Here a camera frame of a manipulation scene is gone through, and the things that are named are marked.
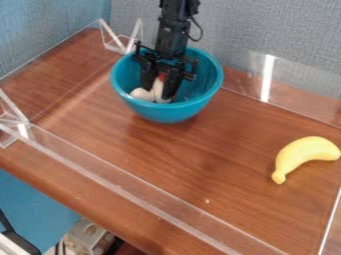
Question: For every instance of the yellow toy banana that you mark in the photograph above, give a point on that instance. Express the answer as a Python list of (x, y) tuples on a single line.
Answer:
[(302, 150)]

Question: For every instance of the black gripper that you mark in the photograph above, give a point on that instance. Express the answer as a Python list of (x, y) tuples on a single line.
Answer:
[(153, 63)]

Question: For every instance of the clear acrylic barrier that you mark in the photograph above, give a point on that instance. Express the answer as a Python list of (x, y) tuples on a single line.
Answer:
[(284, 84), (216, 233)]

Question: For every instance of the clear acrylic back barrier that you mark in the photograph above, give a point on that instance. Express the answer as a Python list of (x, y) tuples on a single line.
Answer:
[(284, 84)]

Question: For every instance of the blue bowl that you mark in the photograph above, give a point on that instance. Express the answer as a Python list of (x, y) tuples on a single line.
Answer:
[(193, 93)]

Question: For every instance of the white block under table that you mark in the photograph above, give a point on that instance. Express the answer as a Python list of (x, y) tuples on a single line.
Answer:
[(85, 239)]

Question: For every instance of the clear acrylic corner bracket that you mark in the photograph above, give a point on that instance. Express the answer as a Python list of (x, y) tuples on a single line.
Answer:
[(117, 42)]

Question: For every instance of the white and red toy mushroom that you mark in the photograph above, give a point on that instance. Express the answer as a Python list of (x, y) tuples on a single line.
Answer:
[(153, 95)]

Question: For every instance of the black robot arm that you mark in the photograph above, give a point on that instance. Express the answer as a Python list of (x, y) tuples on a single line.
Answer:
[(177, 28)]

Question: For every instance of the clear acrylic left bracket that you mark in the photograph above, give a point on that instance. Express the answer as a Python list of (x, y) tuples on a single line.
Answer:
[(13, 123)]

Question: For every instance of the clear acrylic front barrier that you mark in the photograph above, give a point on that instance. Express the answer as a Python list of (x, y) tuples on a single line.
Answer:
[(216, 233)]

